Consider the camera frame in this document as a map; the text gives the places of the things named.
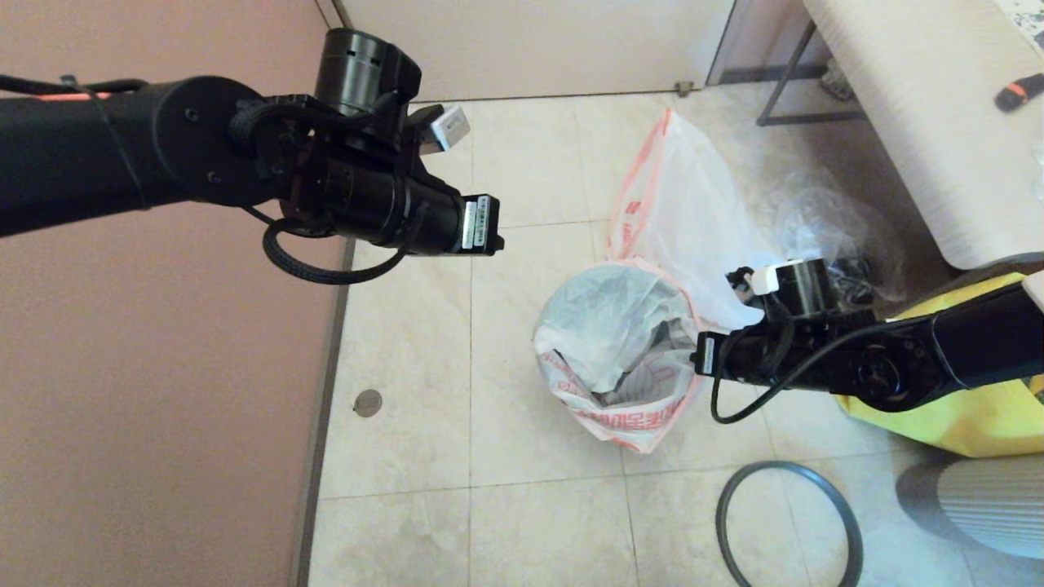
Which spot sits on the black-white patterned paper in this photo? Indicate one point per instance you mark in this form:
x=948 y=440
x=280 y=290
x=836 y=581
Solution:
x=1029 y=15

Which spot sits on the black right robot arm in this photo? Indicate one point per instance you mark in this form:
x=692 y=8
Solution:
x=897 y=367

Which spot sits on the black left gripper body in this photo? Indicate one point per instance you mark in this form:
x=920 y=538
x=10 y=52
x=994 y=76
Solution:
x=481 y=224

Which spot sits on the metal door stop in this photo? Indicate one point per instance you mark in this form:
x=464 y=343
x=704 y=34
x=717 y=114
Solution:
x=683 y=88

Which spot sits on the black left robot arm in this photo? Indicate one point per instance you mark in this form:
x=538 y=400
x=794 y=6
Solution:
x=122 y=155

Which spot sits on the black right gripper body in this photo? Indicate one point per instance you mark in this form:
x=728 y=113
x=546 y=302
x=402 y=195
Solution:
x=708 y=355

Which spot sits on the yellow non-woven shopping bag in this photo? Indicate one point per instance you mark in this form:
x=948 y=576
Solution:
x=979 y=424

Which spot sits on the black and orange marker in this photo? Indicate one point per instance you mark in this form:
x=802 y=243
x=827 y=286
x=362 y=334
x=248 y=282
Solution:
x=1018 y=91

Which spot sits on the round metal floor drain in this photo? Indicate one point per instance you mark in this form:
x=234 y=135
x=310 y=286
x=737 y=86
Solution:
x=369 y=403

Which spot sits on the white ribbed bin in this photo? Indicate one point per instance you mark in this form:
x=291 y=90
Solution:
x=995 y=505

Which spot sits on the dark cable bundle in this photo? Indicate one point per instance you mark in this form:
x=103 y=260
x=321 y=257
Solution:
x=852 y=277

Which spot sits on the dark metal table frame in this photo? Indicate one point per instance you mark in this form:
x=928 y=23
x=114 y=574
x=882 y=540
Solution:
x=803 y=121

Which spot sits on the white door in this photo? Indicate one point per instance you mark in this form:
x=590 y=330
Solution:
x=571 y=49

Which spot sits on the grey item under table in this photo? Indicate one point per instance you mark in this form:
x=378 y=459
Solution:
x=833 y=81

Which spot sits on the light wood-grain table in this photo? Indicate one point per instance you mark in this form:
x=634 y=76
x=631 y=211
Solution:
x=913 y=122

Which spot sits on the clear crumpled plastic bag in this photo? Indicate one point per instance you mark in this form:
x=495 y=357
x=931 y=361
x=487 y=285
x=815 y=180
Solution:
x=824 y=220

